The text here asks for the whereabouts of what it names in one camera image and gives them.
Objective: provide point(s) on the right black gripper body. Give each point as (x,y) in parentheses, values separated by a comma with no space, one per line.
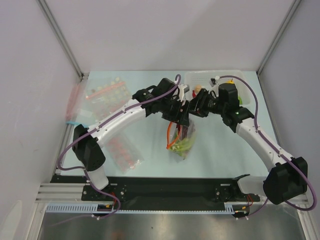
(194,107)

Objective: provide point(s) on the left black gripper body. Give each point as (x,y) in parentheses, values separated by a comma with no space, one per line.
(171,110)

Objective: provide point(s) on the red grapes bunch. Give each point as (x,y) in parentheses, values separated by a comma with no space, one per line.
(188,131)

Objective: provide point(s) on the clear orange-zipper zip bag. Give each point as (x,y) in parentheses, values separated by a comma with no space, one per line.
(173,134)

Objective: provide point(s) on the green onion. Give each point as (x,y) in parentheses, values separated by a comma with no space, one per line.
(183,147)

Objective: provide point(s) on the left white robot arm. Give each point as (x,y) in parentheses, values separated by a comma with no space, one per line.
(167,98)

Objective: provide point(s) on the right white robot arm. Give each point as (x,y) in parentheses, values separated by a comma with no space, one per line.
(287,175)

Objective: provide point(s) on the red-dotted zip bag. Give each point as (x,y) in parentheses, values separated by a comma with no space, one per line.
(124,154)

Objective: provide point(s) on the yellow-dotted pink-zipper bag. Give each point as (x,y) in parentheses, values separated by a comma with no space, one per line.
(106,96)

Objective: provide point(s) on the blue-zipper bag edge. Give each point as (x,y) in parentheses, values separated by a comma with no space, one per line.
(72,123)

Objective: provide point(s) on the yellow pear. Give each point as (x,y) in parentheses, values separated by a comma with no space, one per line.
(230,81)

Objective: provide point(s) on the green fruit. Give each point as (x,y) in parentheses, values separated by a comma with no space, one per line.
(240,100)

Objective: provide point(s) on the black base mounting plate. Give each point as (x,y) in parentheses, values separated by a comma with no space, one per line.
(163,193)

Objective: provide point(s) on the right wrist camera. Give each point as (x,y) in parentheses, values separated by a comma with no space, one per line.
(214,81)

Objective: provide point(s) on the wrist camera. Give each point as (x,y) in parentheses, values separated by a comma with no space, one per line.
(214,81)
(182,90)

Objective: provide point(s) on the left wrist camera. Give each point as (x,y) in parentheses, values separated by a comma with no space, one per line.
(182,90)

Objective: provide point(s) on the right aluminium frame post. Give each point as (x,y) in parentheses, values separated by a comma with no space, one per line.
(278,36)

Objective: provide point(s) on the aluminium frame post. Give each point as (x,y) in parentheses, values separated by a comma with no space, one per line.
(58,33)
(278,36)

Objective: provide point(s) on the white slotted cable duct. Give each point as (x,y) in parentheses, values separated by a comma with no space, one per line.
(103,208)

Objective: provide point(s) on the aluminium front rail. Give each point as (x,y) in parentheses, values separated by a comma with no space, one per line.
(60,193)

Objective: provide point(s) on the left aluminium frame post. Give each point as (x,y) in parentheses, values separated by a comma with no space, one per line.
(58,33)

